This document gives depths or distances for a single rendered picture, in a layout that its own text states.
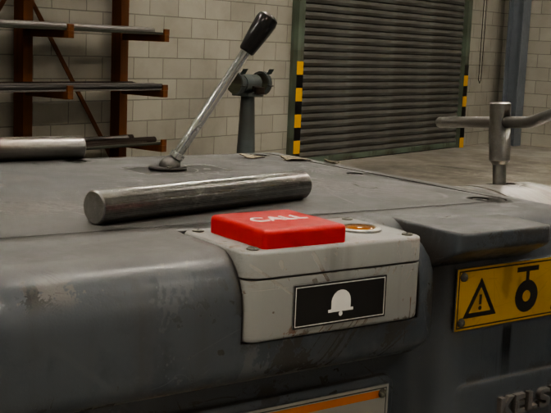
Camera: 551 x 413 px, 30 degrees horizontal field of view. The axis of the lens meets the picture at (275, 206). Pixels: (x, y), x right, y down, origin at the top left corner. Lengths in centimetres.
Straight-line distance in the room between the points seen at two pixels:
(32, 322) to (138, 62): 939
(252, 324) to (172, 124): 972
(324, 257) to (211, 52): 1008
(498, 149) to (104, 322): 64
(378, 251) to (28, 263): 21
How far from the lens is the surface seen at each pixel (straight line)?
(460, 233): 68
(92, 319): 53
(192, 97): 1048
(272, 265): 58
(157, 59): 1009
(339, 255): 61
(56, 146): 98
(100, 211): 64
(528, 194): 106
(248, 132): 980
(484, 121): 111
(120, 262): 55
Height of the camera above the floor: 137
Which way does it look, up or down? 9 degrees down
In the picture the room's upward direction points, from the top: 2 degrees clockwise
